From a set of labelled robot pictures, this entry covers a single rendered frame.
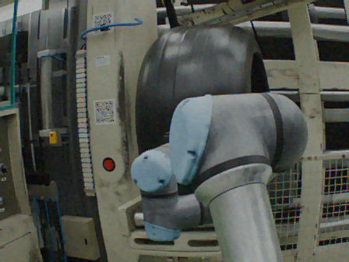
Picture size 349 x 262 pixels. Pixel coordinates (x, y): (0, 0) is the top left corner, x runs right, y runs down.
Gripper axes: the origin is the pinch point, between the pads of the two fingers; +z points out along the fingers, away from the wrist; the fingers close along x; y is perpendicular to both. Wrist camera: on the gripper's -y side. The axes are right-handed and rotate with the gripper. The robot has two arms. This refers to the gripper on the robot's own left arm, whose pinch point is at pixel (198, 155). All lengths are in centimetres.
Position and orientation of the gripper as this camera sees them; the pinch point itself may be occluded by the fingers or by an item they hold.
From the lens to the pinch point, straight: 144.5
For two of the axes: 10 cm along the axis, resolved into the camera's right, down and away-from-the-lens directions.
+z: 3.1, -1.2, 9.4
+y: -0.7, -9.9, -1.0
